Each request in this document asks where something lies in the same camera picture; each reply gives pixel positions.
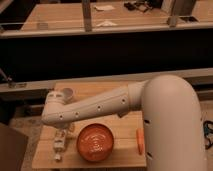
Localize white plastic bottle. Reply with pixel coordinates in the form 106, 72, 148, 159
53, 130, 67, 162

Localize grey metal post right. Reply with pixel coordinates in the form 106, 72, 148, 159
166, 0, 190, 28

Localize black tools pile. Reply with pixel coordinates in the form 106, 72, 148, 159
124, 1, 153, 13

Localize orange carrot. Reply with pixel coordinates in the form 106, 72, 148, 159
136, 128, 144, 155

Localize black rectangular eraser block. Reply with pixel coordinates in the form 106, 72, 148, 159
117, 111, 128, 118

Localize white crumpled paper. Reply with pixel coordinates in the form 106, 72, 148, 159
96, 20, 117, 27

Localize white paper cup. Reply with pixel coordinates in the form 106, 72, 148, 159
61, 88, 74, 103

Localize wooden back bench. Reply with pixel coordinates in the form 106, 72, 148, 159
0, 0, 213, 38

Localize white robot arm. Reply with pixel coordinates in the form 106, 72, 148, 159
42, 75, 207, 171

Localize clear plastic cup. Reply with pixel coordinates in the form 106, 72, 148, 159
37, 20, 48, 30

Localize grey metal post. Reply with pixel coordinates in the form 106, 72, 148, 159
166, 0, 190, 28
82, 0, 92, 32

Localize white paper sheet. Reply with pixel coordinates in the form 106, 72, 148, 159
94, 5, 115, 11

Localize metal clamp bracket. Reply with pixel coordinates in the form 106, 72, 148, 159
0, 68, 27, 88

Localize orange ceramic bowl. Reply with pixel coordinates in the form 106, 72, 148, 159
76, 123, 114, 162

